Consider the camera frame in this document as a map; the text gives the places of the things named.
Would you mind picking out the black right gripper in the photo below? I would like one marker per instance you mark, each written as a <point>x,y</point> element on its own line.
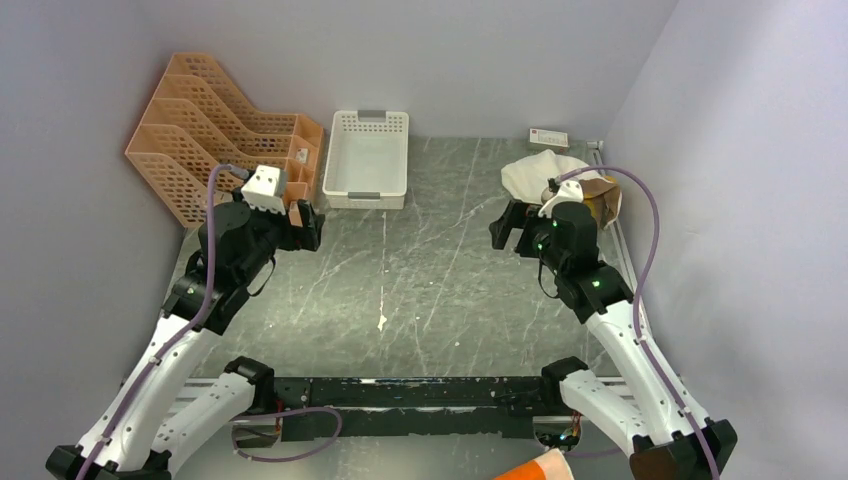
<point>517,215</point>

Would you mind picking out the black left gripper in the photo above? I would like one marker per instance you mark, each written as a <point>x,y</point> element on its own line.
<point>306,237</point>

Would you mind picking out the white towel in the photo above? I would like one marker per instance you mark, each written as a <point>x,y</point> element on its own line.
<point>526,178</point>

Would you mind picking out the white plastic basket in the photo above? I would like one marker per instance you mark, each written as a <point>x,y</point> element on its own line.
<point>367,160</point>

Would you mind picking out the yellow brown bear towel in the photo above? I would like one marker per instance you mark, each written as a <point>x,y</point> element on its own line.
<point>603,196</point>

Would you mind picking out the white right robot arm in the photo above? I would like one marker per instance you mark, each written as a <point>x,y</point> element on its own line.
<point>664,432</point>

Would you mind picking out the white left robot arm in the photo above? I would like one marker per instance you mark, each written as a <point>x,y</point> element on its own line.
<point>136,438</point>

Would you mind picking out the small white red box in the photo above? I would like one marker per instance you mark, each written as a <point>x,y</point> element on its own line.
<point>542,139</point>

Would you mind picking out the orange plastic file rack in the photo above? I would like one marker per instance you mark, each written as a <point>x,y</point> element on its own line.
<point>197,119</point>

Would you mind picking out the orange white striped object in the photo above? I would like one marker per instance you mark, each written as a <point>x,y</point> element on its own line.
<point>552,465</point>

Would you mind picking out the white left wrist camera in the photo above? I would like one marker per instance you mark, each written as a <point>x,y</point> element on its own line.
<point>264,190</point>

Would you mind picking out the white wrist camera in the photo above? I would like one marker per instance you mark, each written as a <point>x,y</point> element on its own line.
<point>559,192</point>
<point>264,190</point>

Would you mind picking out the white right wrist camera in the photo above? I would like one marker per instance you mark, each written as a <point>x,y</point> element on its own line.
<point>559,192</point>

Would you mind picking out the aluminium frame rail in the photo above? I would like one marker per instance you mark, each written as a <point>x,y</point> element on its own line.
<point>595,151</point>

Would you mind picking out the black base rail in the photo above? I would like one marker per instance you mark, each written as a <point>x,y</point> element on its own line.
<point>509,406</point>

